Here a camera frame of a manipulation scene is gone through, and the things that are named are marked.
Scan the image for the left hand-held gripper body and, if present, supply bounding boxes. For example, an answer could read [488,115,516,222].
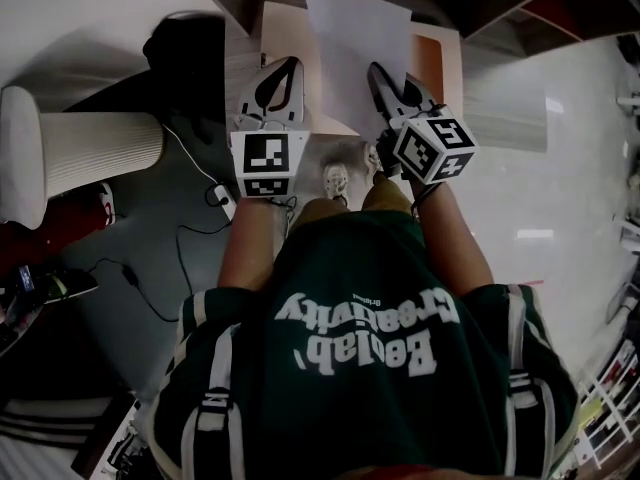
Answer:
[229,55,312,200]

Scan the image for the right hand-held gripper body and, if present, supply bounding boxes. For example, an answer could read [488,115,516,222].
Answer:
[368,62,479,185]

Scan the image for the white A4 paper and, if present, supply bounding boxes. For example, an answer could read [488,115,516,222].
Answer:
[303,0,412,139]

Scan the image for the person's left forearm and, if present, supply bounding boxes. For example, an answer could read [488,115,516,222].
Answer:
[217,197,289,292]

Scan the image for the person's right forearm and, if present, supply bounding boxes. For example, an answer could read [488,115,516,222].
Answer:
[414,182,496,299]

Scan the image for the white power strip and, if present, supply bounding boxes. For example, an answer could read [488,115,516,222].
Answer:
[207,182,237,219]

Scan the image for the khaki shorts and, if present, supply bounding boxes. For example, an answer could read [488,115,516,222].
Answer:
[289,172,416,234]

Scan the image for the person's left white shoe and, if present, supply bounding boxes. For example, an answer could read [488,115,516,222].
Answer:
[322,162,350,202]

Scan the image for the black bag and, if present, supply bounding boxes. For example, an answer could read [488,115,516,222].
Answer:
[142,12,226,144]

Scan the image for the red cylinder with white label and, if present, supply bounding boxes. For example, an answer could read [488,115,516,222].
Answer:
[0,182,116,249]

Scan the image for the black device with green accent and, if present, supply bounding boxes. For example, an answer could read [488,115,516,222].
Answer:
[0,265,99,319]

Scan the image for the dark green printed t-shirt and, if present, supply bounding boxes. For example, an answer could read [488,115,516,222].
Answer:
[147,210,581,480]

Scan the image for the white shelf with colourful items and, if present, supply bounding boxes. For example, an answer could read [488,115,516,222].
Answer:
[574,287,640,469]

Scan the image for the white cluttered side table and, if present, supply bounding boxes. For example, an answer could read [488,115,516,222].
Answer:
[69,397,151,480]

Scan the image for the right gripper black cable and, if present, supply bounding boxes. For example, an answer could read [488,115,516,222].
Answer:
[409,182,444,219]

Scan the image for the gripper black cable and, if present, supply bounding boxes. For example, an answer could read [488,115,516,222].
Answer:
[409,182,444,219]
[269,196,299,239]

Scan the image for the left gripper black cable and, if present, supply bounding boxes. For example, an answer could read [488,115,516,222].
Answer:
[269,196,299,239]

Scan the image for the thin white cable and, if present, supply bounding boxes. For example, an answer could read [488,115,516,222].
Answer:
[162,122,221,189]

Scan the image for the black cable with adapter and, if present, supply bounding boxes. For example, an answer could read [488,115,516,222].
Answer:
[82,202,236,324]

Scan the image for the black white shoulder strap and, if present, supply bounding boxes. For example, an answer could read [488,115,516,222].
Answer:
[197,322,241,480]
[507,287,556,480]

